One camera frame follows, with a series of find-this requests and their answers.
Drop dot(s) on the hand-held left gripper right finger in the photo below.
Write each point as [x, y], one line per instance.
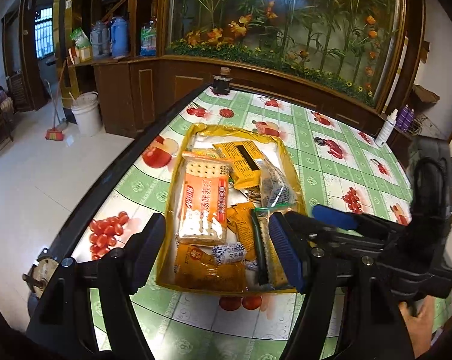
[284, 251]

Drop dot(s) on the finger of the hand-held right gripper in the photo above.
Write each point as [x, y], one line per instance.
[323, 234]
[333, 213]

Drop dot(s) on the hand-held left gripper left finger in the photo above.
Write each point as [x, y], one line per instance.
[150, 247]

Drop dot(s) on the yellow cake packet green edge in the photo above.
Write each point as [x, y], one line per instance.
[267, 255]

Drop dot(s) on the orange snack packet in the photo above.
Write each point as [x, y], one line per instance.
[203, 270]
[242, 227]

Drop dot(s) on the clear packet of dark seeds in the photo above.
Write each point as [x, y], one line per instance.
[276, 187]

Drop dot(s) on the orange label cracker packet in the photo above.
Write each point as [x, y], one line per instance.
[203, 202]

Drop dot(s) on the yellow taped cardboard tray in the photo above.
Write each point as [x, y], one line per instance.
[276, 152]

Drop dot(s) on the orange packet with black stripe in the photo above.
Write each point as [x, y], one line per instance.
[241, 163]

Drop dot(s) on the person's right hand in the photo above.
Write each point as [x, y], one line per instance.
[417, 326]

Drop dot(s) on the green fruit print tablecloth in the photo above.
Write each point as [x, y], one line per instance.
[323, 165]

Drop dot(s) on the white spray bottle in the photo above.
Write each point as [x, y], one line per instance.
[385, 129]

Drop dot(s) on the small electric motor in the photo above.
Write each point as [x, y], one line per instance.
[42, 270]

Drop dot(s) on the purple bottle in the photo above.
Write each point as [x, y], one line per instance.
[410, 120]
[401, 118]

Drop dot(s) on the white plastic bucket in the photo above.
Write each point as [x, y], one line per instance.
[86, 114]

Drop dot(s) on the red broom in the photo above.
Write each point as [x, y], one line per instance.
[55, 134]

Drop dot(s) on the brown wooden cabinet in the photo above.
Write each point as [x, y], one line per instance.
[128, 93]

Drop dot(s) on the dark glass jar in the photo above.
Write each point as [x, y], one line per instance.
[222, 81]

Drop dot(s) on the glass case of artificial flowers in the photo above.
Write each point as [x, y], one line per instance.
[286, 26]

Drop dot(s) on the small cardboard box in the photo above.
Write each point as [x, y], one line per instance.
[84, 53]

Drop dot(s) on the blue water bottle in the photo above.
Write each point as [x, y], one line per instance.
[149, 38]

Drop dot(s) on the blue thermos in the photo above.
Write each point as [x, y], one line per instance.
[119, 37]

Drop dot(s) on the grey thermos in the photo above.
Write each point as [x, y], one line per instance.
[99, 39]

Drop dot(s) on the green white bag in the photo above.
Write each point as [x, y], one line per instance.
[79, 39]

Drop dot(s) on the barred window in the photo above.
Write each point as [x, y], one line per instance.
[43, 37]

